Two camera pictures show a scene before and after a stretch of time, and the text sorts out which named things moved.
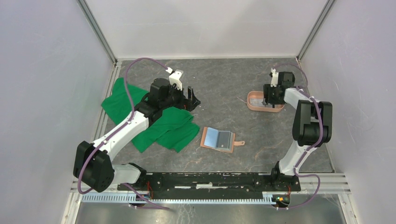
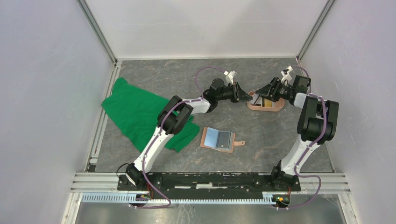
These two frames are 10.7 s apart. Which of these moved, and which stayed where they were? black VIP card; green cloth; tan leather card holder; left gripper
Moved: left gripper
Stayed: black VIP card; tan leather card holder; green cloth
